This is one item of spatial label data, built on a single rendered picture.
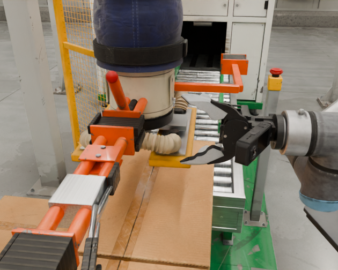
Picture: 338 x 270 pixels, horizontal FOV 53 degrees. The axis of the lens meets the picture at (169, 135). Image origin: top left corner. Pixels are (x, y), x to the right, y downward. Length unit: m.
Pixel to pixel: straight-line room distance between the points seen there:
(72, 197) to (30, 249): 0.10
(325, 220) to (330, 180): 0.59
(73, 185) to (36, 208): 1.20
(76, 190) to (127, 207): 0.48
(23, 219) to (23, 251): 1.24
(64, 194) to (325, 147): 0.47
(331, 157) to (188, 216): 0.40
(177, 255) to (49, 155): 1.89
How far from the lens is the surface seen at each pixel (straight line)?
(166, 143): 0.74
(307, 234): 2.41
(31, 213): 1.67
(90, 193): 0.48
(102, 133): 0.64
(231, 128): 0.66
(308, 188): 0.77
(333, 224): 1.32
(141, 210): 0.94
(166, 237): 0.87
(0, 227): 1.64
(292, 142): 0.67
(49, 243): 0.41
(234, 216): 1.63
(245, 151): 0.59
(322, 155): 0.71
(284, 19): 10.22
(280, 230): 2.38
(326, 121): 0.69
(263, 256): 2.19
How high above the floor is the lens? 1.55
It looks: 27 degrees down
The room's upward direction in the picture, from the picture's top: straight up
